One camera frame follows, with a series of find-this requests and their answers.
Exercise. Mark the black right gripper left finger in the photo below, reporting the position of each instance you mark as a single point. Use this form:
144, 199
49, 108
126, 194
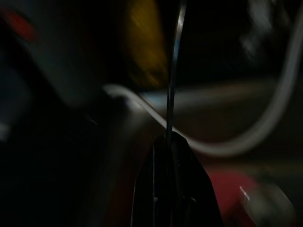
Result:
154, 184

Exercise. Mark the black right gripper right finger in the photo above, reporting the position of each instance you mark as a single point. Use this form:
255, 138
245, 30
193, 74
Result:
191, 189

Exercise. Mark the thin metal utensil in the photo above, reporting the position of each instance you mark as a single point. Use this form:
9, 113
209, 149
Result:
176, 47

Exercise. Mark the red plastic plate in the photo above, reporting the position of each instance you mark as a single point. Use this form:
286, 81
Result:
227, 189

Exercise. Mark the yellow cooking oil bottle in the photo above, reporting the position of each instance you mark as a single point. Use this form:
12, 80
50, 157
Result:
144, 47

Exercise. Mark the grey jug with red sticker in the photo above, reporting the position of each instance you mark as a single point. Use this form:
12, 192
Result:
59, 59

